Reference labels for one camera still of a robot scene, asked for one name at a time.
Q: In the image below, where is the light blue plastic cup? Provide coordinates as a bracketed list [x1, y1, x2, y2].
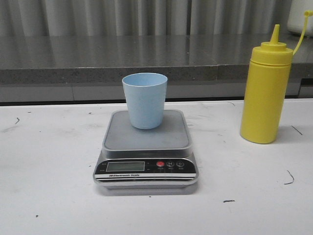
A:
[122, 72, 168, 129]

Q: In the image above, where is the yellow squeeze bottle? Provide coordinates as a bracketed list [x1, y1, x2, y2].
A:
[240, 10, 313, 144]

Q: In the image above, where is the silver electronic kitchen scale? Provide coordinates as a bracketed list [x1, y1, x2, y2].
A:
[93, 110, 199, 189]

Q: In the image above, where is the grey stone counter ledge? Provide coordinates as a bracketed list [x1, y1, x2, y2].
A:
[0, 34, 313, 85]

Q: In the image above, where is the white container on counter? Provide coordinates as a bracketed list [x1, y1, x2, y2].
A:
[287, 0, 313, 35]

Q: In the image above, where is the white pleated curtain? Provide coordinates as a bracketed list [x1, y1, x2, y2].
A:
[0, 0, 291, 37]

